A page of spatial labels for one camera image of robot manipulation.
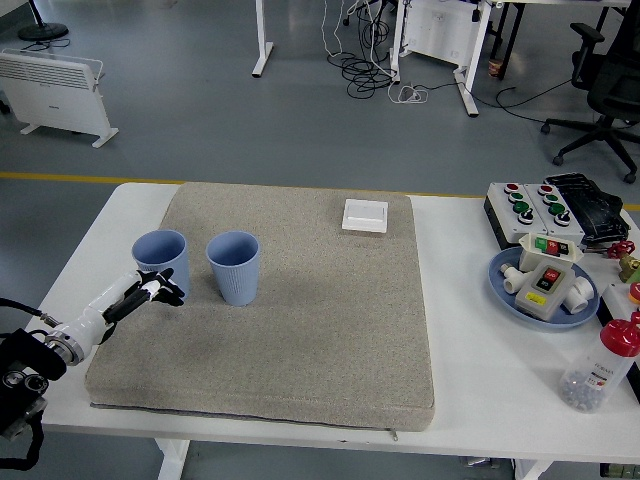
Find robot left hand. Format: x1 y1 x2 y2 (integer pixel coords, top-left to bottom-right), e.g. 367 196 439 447
47 268 186 352

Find blue ribbed plastic cup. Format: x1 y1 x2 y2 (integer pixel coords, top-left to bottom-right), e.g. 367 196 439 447
131 229 190 301
205 230 262 307

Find white push-button control box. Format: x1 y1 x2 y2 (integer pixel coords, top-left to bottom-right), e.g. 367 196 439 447
527 183 587 244
483 182 551 250

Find white table leg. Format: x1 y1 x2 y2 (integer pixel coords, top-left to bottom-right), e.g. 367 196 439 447
514 457 555 480
153 438 191 480

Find grey-brown cushion mat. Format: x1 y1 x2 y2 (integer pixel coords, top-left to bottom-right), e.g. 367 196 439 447
83 181 436 432

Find white panel heater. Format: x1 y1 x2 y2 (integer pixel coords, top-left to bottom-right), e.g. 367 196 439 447
0 48 120 149
388 0 484 67

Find black fan stand base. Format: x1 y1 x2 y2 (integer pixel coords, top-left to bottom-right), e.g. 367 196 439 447
18 0 70 41

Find white desk leg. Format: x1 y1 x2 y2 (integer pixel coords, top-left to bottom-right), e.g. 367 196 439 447
452 0 495 118
251 0 275 78

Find blue round plate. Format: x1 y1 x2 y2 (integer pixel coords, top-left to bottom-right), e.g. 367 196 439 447
487 246 601 332

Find white pipe fitting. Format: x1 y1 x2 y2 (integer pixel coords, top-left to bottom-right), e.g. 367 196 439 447
564 277 597 315
500 263 526 296

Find clear bottle red cap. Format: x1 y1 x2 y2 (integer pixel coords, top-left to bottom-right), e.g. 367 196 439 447
558 310 640 414

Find black foot pedal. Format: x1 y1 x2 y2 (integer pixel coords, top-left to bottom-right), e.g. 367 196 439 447
543 172 630 247

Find red emergency stop button box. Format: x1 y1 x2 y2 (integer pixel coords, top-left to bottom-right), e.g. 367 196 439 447
597 281 640 334

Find brass valve red handwheel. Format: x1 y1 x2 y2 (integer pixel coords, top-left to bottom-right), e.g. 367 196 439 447
607 240 640 284

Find green crate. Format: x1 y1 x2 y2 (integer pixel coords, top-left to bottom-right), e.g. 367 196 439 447
598 462 640 480

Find black office chair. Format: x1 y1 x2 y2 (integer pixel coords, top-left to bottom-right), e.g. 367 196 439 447
540 0 640 185

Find white wall switch plate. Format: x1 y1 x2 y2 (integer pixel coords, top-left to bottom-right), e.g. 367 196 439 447
341 198 390 233

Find black cable bundle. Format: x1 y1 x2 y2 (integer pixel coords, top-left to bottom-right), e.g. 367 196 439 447
327 0 401 99

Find long white hanging cable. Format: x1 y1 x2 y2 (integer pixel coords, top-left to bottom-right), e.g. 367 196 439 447
319 0 347 59

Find white coiled cable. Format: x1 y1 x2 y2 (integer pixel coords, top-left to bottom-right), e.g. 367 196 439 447
388 83 430 106

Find beige switch green red buttons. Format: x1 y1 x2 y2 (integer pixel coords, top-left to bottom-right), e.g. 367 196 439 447
517 232 585 274

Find beige switch red black buttons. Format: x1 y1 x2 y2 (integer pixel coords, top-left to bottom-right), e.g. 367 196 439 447
514 260 576 321

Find black desk frame leg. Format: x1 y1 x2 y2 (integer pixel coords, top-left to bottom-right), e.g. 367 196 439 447
487 0 526 81

